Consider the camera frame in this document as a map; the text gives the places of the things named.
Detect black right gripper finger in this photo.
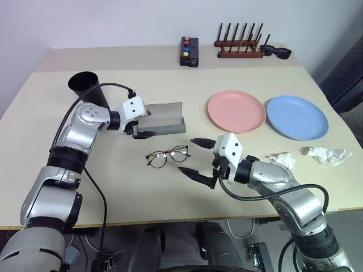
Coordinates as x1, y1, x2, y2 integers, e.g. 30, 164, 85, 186
176, 166, 218, 189
190, 137, 217, 150

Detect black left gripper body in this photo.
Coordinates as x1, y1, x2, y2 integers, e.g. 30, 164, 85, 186
124, 120, 140, 139

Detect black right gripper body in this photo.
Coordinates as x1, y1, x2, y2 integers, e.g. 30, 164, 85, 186
211, 154, 230, 180

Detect grey glasses case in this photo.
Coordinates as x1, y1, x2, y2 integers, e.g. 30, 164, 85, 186
136, 101, 187, 135

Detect black cup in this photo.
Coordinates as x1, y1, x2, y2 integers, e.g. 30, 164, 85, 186
67, 71, 110, 109

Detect thin-framed eyeglasses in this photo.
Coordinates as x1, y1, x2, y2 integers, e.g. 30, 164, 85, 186
145, 144, 191, 169

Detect pink plate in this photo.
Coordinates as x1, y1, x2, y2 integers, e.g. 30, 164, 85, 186
207, 90, 267, 134

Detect small crumpled white tissue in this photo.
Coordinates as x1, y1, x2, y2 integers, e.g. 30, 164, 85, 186
265, 152, 297, 171

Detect black box with coloured buttons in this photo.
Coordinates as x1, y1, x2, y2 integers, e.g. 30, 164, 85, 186
180, 36, 192, 67

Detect dark rounded shape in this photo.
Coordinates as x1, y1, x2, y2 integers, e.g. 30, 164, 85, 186
195, 221, 245, 272
128, 226, 167, 272

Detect plain black box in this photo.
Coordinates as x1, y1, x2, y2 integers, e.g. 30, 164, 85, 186
188, 37, 200, 69

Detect blue plate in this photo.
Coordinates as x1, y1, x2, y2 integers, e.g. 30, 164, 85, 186
265, 95, 330, 142

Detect brown wooden peg rack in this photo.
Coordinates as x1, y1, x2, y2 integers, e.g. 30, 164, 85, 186
213, 22, 272, 59

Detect black floor device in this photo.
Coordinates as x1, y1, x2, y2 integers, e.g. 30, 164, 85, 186
247, 241, 273, 272

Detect large crumpled white tissue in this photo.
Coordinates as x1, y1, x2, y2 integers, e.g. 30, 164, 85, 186
301, 146, 353, 167

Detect black sunglasses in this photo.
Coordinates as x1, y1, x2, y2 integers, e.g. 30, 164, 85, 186
259, 44, 293, 61

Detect black floor box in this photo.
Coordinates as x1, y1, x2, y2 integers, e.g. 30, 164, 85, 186
90, 254, 121, 272

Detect grey foot pedal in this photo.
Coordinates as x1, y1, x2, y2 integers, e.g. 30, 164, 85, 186
66, 245, 82, 264

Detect dark fabric chair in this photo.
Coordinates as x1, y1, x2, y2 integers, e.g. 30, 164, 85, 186
319, 36, 363, 144

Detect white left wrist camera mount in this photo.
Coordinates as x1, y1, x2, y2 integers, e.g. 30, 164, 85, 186
118, 95, 149, 134

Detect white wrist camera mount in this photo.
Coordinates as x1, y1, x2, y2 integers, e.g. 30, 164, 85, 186
118, 95, 149, 134
212, 133, 244, 184

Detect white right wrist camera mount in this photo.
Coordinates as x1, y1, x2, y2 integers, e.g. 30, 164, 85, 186
212, 133, 244, 184

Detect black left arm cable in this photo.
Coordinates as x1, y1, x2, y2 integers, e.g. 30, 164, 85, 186
52, 82, 137, 257

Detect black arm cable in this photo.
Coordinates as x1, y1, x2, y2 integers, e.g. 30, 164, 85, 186
52, 82, 137, 257
219, 177, 330, 272

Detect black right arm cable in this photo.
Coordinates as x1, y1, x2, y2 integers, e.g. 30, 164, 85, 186
219, 177, 330, 272

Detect white floor cable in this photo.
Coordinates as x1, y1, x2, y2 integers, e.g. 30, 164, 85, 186
226, 217, 256, 240

